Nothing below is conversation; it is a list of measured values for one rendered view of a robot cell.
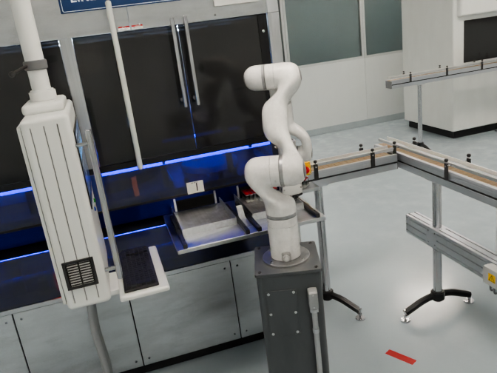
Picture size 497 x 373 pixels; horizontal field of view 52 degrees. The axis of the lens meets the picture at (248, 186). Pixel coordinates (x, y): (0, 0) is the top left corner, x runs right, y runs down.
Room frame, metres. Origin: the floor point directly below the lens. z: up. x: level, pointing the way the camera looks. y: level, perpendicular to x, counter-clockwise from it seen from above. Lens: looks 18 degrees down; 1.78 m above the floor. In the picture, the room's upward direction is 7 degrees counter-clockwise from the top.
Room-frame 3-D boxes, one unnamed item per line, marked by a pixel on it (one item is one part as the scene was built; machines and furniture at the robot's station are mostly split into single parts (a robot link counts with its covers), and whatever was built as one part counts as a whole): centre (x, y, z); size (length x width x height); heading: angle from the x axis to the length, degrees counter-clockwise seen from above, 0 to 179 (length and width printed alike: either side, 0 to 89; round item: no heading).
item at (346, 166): (2.83, -0.54, 0.92); 0.69 x 0.16 x 0.16; 105
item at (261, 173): (1.87, -0.08, 1.16); 0.19 x 0.12 x 0.24; 79
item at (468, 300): (2.63, -1.03, 0.07); 0.50 x 0.08 x 0.14; 105
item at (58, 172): (2.01, 0.74, 1.19); 0.50 x 0.19 x 0.78; 15
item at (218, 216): (2.36, 0.24, 0.90); 0.34 x 0.26 x 0.04; 15
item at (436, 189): (2.63, -1.03, 0.46); 0.09 x 0.09 x 0.77; 15
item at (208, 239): (2.33, 0.06, 0.87); 0.70 x 0.48 x 0.02; 105
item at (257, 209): (2.44, -0.09, 0.90); 0.34 x 0.26 x 0.04; 15
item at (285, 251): (1.86, -0.11, 0.95); 0.19 x 0.19 x 0.18
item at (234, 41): (2.52, 0.02, 1.50); 0.43 x 0.01 x 0.59; 105
